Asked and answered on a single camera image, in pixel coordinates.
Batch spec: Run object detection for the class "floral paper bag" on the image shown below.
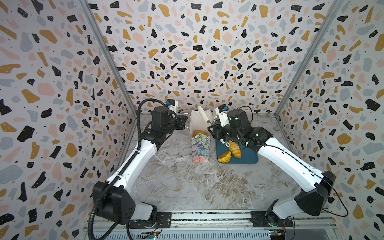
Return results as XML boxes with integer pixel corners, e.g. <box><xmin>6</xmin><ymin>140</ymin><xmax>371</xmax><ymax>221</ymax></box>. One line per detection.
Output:
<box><xmin>189</xmin><ymin>108</ymin><xmax>213</xmax><ymax>163</ymax></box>

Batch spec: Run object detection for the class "small yellow bread roll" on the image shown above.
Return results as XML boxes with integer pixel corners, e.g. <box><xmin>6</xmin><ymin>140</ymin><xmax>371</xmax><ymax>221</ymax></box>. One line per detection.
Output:
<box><xmin>218</xmin><ymin>151</ymin><xmax>232</xmax><ymax>164</ymax></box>

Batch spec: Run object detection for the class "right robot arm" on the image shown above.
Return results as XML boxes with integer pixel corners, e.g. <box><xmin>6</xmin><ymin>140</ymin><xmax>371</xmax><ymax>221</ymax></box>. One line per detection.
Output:
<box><xmin>198</xmin><ymin>105</ymin><xmax>336</xmax><ymax>226</ymax></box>

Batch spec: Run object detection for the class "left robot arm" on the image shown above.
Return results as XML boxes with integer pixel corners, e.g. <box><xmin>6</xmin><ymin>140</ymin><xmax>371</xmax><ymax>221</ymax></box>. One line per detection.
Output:
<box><xmin>93</xmin><ymin>103</ymin><xmax>188</xmax><ymax>225</ymax></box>

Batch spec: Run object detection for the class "striped croissant bread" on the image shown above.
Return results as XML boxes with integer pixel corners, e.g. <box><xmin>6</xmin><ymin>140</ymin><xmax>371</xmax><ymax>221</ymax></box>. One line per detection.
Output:
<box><xmin>229</xmin><ymin>141</ymin><xmax>242</xmax><ymax>158</ymax></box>

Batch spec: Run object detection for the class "teal tray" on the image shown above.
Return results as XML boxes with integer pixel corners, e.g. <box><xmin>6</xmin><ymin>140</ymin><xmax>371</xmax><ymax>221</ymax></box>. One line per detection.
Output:
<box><xmin>216</xmin><ymin>140</ymin><xmax>259</xmax><ymax>165</ymax></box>

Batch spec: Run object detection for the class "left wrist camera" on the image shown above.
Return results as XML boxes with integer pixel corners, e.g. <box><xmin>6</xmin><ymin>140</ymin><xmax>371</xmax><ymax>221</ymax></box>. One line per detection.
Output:
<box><xmin>166</xmin><ymin>99</ymin><xmax>179</xmax><ymax>113</ymax></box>

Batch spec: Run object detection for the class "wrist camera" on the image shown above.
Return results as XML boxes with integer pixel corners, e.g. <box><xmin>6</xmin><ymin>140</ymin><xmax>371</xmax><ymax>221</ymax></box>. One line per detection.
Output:
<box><xmin>166</xmin><ymin>99</ymin><xmax>179</xmax><ymax>113</ymax></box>
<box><xmin>215</xmin><ymin>104</ymin><xmax>230</xmax><ymax>127</ymax></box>

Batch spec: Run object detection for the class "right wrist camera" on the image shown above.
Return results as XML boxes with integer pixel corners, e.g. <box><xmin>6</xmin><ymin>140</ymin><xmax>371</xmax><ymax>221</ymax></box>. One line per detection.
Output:
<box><xmin>215</xmin><ymin>104</ymin><xmax>230</xmax><ymax>127</ymax></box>

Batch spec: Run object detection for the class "black corrugated cable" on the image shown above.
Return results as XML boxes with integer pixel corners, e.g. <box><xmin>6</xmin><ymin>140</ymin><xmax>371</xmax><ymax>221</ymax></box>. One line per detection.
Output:
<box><xmin>87</xmin><ymin>98</ymin><xmax>169</xmax><ymax>240</ymax></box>

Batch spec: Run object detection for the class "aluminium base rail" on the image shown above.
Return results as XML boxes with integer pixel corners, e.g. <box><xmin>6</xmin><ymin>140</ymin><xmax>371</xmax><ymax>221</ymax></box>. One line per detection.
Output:
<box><xmin>82</xmin><ymin>208</ymin><xmax>338</xmax><ymax>240</ymax></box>

